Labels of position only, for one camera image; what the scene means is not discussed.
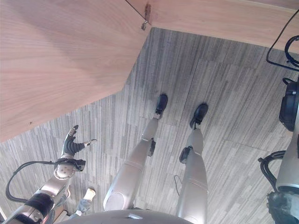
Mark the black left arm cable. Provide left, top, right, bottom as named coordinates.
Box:
left=5, top=160, right=58, bottom=204

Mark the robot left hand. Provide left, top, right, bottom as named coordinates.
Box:
left=59, top=125, right=98, bottom=160

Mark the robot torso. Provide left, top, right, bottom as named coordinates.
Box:
left=55, top=209, right=195, bottom=224

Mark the person's foot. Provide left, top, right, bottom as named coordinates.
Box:
left=74, top=187, right=97, bottom=217

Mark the robot right leg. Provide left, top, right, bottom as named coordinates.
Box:
left=175, top=103, right=209, bottom=224

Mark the thin black floor cable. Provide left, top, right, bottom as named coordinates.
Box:
left=173, top=175, right=185, bottom=197

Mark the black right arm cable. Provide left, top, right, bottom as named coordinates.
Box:
left=257, top=150, right=286, bottom=192

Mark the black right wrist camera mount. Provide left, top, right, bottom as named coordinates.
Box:
left=278, top=78, right=299, bottom=132

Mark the wooden office cabinet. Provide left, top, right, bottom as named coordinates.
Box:
left=125, top=0, right=299, bottom=55

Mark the robot leg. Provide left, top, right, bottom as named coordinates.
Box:
left=103, top=93, right=169, bottom=213
left=175, top=103, right=209, bottom=224

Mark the wooden cabinet door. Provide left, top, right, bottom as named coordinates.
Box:
left=0, top=0, right=153, bottom=143

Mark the robot left leg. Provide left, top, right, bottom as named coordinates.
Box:
left=103, top=93, right=169, bottom=213

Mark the metal door hinge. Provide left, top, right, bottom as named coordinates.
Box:
left=141, top=3, right=152, bottom=31

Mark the long black hanging cable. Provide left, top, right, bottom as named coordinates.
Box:
left=266, top=8, right=299, bottom=71

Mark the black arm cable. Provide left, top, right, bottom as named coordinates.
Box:
left=257, top=150, right=286, bottom=192
left=5, top=160, right=58, bottom=204

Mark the looped black wrist cable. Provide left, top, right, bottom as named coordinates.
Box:
left=284, top=35, right=299, bottom=68

